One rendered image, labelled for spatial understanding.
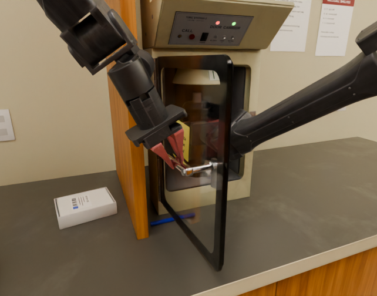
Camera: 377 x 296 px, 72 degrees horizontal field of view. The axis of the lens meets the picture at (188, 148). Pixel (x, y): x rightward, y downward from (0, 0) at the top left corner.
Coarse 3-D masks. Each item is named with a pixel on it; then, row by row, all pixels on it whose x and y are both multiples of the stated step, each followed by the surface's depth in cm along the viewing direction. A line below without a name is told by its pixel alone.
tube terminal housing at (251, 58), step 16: (144, 0) 64; (144, 16) 66; (144, 32) 68; (144, 48) 71; (160, 48) 64; (176, 48) 66; (192, 48) 68; (240, 64) 73; (256, 64) 75; (256, 80) 77; (256, 96) 78; (256, 112) 80; (240, 160) 87; (240, 176) 87; (240, 192) 87; (160, 208) 78
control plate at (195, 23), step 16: (176, 16) 55; (192, 16) 56; (208, 16) 57; (224, 16) 59; (240, 16) 60; (176, 32) 59; (192, 32) 60; (208, 32) 61; (224, 32) 63; (240, 32) 64
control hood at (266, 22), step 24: (168, 0) 52; (192, 0) 53; (216, 0) 55; (240, 0) 56; (264, 0) 58; (168, 24) 57; (264, 24) 64; (216, 48) 67; (240, 48) 69; (264, 48) 72
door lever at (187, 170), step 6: (174, 156) 50; (174, 162) 48; (180, 162) 47; (204, 162) 47; (210, 162) 46; (180, 168) 46; (186, 168) 44; (192, 168) 45; (198, 168) 45; (204, 168) 46; (210, 168) 46; (186, 174) 44; (192, 174) 45
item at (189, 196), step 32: (160, 64) 61; (192, 64) 47; (224, 64) 38; (160, 96) 64; (192, 96) 49; (224, 96) 39; (192, 128) 51; (224, 128) 41; (192, 160) 53; (224, 160) 42; (192, 192) 55; (224, 192) 44; (192, 224) 57
